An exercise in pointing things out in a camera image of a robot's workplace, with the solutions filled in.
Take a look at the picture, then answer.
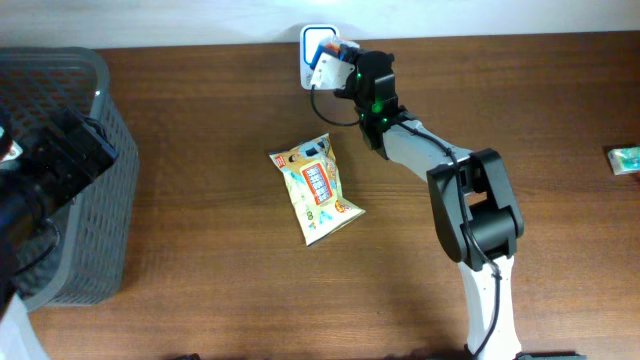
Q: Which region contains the green tissue pack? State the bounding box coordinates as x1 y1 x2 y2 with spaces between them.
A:
607 146 640 175

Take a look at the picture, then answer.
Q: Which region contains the orange tissue pack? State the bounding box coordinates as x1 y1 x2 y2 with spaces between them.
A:
310 36 361 69

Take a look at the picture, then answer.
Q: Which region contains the yellow snack bag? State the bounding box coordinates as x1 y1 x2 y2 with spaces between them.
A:
269 133 365 247

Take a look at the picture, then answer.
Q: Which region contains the grey plastic mesh basket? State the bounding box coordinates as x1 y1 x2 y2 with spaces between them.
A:
1 47 140 311

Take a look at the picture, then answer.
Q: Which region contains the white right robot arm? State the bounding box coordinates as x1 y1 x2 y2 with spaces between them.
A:
335 47 524 359

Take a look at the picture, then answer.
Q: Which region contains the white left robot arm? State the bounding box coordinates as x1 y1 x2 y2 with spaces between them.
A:
1 107 118 359

